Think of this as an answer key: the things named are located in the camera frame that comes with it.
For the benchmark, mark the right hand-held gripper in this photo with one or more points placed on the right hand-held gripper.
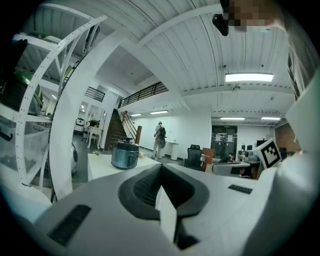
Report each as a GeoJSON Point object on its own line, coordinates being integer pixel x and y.
{"type": "Point", "coordinates": [270, 153]}

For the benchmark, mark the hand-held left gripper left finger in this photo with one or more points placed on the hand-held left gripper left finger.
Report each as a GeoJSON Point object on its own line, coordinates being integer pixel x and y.
{"type": "Point", "coordinates": [100, 225]}

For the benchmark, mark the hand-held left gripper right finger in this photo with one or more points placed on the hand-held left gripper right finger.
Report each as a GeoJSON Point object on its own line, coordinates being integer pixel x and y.
{"type": "Point", "coordinates": [225, 212]}

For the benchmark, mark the black pressure cooker pot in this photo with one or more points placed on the black pressure cooker pot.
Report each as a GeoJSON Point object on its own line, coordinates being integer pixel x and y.
{"type": "Point", "coordinates": [123, 160]}

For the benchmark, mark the red wooden cabinet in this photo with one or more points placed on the red wooden cabinet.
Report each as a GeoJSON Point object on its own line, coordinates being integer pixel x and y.
{"type": "Point", "coordinates": [208, 158]}

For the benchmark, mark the dark glass double door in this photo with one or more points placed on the dark glass double door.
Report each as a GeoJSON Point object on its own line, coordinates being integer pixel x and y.
{"type": "Point", "coordinates": [223, 141]}

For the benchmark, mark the black office chair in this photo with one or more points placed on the black office chair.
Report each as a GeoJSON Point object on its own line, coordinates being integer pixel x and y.
{"type": "Point", "coordinates": [193, 156]}

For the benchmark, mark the ceiling strip light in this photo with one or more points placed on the ceiling strip light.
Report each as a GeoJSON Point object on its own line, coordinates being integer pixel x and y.
{"type": "Point", "coordinates": [136, 115]}
{"type": "Point", "coordinates": [159, 112]}
{"type": "Point", "coordinates": [232, 118]}
{"type": "Point", "coordinates": [270, 118]}

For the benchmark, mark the white rounded cabinet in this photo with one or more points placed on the white rounded cabinet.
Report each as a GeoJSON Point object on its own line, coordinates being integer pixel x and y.
{"type": "Point", "coordinates": [173, 150]}

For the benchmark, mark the green succulent plant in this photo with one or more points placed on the green succulent plant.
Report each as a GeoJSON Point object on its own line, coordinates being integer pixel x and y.
{"type": "Point", "coordinates": [96, 152]}

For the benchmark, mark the dark wooden staircase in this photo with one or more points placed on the dark wooden staircase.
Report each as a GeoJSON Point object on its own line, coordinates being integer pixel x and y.
{"type": "Point", "coordinates": [116, 135]}

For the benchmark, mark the white ornate side table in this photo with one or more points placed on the white ornate side table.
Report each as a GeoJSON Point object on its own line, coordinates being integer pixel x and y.
{"type": "Point", "coordinates": [95, 130]}

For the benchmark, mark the rectangular ceiling panel light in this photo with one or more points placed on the rectangular ceiling panel light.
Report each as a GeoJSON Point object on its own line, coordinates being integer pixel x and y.
{"type": "Point", "coordinates": [248, 77]}

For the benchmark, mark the white wheeled machine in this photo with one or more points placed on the white wheeled machine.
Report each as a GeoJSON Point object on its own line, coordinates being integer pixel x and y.
{"type": "Point", "coordinates": [79, 125]}

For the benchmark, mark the black mezzanine railing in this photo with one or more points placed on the black mezzanine railing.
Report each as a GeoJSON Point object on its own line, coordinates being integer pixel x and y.
{"type": "Point", "coordinates": [95, 93]}
{"type": "Point", "coordinates": [142, 93]}

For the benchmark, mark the clear plastic storage box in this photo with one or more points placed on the clear plastic storage box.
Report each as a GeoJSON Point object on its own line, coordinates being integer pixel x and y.
{"type": "Point", "coordinates": [22, 145]}

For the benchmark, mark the person's brown printed t-shirt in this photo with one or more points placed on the person's brown printed t-shirt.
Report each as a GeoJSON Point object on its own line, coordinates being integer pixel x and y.
{"type": "Point", "coordinates": [297, 62]}

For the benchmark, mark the white metal shelf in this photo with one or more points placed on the white metal shelf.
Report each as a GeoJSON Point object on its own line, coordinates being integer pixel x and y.
{"type": "Point", "coordinates": [30, 95]}

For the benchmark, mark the person's head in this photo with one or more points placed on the person's head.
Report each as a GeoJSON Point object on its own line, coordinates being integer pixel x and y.
{"type": "Point", "coordinates": [255, 15]}

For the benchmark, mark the green round container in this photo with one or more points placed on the green round container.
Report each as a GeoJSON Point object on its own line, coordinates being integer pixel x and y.
{"type": "Point", "coordinates": [23, 78]}

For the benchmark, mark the black head-worn camera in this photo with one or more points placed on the black head-worn camera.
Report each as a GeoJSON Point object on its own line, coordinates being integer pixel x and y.
{"type": "Point", "coordinates": [221, 23]}

